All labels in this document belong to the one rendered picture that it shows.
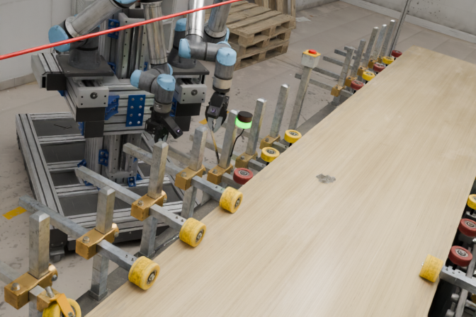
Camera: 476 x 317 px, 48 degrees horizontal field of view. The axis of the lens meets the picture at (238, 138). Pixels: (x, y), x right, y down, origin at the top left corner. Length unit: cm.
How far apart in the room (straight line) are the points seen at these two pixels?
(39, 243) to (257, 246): 73
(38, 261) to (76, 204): 159
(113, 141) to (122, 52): 51
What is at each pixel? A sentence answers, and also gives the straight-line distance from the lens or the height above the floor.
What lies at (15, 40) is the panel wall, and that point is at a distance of 473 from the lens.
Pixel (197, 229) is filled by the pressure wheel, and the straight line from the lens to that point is 174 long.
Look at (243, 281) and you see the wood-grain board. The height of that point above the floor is 90.
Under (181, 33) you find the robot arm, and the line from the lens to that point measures 271.
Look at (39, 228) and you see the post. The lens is 144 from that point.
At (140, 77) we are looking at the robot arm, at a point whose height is 115.
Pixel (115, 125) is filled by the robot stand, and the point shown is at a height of 73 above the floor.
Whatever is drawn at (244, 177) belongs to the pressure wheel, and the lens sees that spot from 217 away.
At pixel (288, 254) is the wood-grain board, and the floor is 90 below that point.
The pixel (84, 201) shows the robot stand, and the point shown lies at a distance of 311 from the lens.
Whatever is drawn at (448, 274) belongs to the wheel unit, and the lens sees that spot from 195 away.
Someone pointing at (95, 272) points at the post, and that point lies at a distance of 181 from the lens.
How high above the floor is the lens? 204
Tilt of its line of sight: 28 degrees down
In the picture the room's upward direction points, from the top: 12 degrees clockwise
